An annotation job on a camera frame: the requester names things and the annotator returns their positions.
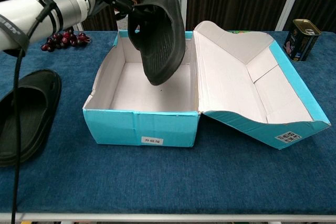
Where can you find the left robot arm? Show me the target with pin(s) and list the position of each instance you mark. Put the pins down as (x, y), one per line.
(26, 16)

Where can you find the dark red grape bunch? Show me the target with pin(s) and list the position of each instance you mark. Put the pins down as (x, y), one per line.
(65, 39)

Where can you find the white cardboard box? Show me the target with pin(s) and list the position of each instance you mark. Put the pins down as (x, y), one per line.
(157, 129)

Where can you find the dark tin can gold lid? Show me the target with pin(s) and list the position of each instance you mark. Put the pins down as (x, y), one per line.
(302, 43)

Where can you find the blue felt covered table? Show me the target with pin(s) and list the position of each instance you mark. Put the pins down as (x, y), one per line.
(168, 182)

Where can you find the black rubber slipper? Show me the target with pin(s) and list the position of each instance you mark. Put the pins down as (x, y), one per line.
(162, 51)
(34, 119)

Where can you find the green orange snack bag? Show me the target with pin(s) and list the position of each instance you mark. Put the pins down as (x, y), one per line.
(237, 32)

